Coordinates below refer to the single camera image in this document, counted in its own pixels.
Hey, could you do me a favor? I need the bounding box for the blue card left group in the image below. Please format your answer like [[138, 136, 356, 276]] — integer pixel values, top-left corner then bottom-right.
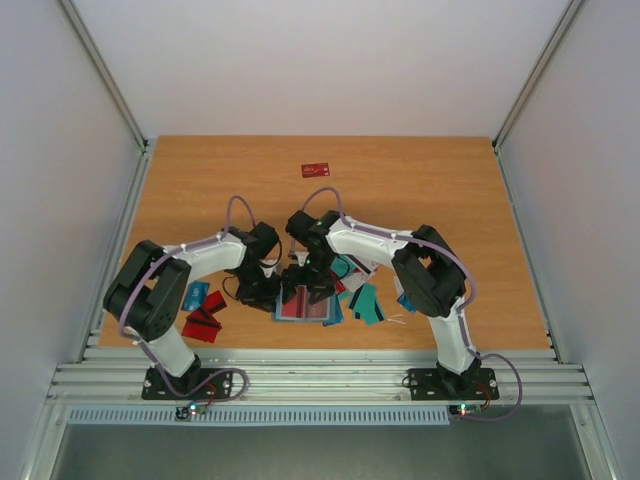
[[181, 281, 210, 312]]

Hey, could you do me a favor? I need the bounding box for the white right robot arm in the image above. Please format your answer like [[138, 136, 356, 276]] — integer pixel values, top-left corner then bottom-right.
[[281, 210, 481, 397]]

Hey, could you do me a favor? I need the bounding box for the red card far table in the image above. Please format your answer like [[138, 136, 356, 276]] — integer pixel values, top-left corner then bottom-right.
[[301, 162, 330, 178]]

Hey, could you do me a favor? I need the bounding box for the controller board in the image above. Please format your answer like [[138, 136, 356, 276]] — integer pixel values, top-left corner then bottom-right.
[[174, 404, 208, 421], [449, 403, 489, 417]]

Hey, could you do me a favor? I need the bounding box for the blue card right side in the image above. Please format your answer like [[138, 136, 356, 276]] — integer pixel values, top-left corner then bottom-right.
[[397, 292, 417, 313]]

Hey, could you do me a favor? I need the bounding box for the left controller board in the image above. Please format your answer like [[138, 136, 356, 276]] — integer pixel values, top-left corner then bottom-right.
[[174, 404, 208, 421]]

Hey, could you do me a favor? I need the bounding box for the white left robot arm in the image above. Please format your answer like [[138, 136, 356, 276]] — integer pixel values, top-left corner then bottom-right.
[[103, 222, 281, 398]]

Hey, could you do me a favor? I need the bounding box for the grey slotted cable duct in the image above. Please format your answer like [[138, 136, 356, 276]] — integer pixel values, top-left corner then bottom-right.
[[67, 405, 449, 427]]

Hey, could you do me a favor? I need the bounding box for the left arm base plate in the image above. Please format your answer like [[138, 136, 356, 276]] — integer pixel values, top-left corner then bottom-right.
[[141, 367, 236, 401]]

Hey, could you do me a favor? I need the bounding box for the right controller board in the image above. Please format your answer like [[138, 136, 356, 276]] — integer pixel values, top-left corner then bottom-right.
[[449, 403, 489, 417]]

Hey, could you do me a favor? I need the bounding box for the white card black stripe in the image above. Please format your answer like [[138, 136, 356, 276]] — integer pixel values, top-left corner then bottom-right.
[[341, 258, 378, 293]]

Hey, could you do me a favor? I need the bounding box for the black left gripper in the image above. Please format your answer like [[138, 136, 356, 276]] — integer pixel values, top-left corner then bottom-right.
[[234, 264, 280, 311]]

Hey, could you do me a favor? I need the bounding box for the red card left lower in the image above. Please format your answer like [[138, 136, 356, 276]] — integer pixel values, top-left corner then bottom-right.
[[181, 308, 222, 344]]

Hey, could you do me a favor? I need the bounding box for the teal card black stripe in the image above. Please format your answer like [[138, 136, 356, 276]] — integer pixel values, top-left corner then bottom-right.
[[348, 283, 386, 325]]

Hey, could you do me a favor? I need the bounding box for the red card left upper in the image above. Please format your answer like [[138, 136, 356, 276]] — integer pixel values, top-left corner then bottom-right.
[[187, 291, 227, 323]]

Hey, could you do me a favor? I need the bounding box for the teal leather card holder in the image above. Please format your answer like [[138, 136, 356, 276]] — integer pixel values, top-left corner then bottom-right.
[[272, 286, 344, 327]]

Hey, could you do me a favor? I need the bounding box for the red card black stripe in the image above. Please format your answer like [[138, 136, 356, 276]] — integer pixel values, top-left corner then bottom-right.
[[276, 286, 307, 321]]

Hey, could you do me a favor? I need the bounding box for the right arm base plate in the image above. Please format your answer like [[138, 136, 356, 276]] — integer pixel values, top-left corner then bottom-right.
[[401, 368, 500, 401]]

